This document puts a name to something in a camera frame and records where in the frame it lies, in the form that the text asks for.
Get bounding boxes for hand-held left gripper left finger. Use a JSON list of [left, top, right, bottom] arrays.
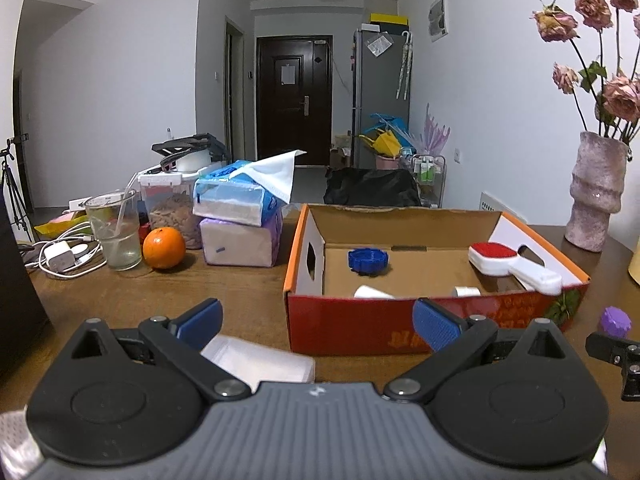
[[47, 298, 252, 402]]

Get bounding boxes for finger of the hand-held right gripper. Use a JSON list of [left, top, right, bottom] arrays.
[[585, 331, 640, 402]]

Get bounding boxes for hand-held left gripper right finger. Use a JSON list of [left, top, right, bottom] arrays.
[[382, 298, 583, 403]]

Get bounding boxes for purple scalloped cap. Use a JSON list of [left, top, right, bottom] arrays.
[[599, 306, 632, 339]]

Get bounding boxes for white spray bottle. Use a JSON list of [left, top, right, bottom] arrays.
[[354, 285, 396, 300]]

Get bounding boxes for white plastic box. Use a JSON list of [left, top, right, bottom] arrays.
[[200, 335, 317, 392]]

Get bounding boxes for red cardboard box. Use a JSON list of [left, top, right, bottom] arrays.
[[283, 203, 591, 357]]

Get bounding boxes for white and red lint brush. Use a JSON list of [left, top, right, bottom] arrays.
[[468, 241, 564, 296]]

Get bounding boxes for blue bottle cap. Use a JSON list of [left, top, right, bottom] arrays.
[[348, 247, 390, 277]]

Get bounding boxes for orange fruit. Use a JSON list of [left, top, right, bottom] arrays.
[[142, 227, 187, 270]]

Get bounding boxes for purple tissue pack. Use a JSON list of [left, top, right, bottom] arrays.
[[199, 210, 285, 267]]

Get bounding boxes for clear food container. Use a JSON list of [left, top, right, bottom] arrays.
[[137, 167, 226, 251]]

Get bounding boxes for clear glass with straw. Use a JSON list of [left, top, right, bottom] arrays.
[[84, 175, 143, 272]]

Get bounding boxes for blue tissue pack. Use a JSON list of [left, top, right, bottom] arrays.
[[192, 149, 307, 227]]

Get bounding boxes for white flat panel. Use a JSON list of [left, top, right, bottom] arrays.
[[480, 191, 528, 223]]

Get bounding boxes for pink stone vase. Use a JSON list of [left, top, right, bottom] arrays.
[[565, 131, 632, 252]]

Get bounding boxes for white charger block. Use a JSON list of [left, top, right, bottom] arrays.
[[44, 240, 76, 273]]

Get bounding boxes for white round container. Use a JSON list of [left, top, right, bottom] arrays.
[[175, 152, 212, 174]]

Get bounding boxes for white power strip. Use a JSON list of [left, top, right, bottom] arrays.
[[68, 189, 126, 211]]

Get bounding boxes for yellow plastic bag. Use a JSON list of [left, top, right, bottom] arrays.
[[34, 211, 93, 239]]

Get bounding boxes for black folding stand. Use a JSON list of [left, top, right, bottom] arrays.
[[151, 133, 232, 166]]

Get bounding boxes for black paper bag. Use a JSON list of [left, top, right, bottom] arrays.
[[0, 195, 53, 378]]

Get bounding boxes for purple plastic hangers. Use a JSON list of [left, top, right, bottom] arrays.
[[422, 105, 451, 156]]

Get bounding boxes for brown cardboard box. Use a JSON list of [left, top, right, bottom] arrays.
[[330, 135, 353, 168]]

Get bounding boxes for blue plastic rack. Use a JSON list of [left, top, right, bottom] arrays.
[[370, 112, 408, 136]]

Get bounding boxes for light patterned cloth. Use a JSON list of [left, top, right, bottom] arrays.
[[0, 410, 43, 480]]

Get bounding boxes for black tripod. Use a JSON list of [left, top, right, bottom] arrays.
[[0, 132, 38, 243]]

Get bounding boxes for dark entrance door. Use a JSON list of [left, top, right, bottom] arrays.
[[256, 35, 334, 168]]

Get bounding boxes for grey refrigerator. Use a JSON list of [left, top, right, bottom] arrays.
[[351, 28, 412, 168]]

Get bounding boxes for dried pink roses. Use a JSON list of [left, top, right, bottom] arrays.
[[530, 0, 640, 147]]

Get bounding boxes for white folded umbrella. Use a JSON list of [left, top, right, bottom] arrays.
[[395, 30, 415, 101]]

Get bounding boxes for yellow and black box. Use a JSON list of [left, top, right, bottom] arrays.
[[370, 13, 410, 33]]

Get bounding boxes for white cables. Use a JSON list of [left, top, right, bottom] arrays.
[[20, 222, 108, 278]]

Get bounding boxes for wire cart with bottles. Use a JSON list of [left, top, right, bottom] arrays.
[[400, 152, 447, 208]]

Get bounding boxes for interior door frame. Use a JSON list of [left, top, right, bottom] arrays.
[[223, 17, 246, 161]]

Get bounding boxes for white wall panel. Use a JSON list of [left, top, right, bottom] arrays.
[[428, 0, 449, 43]]

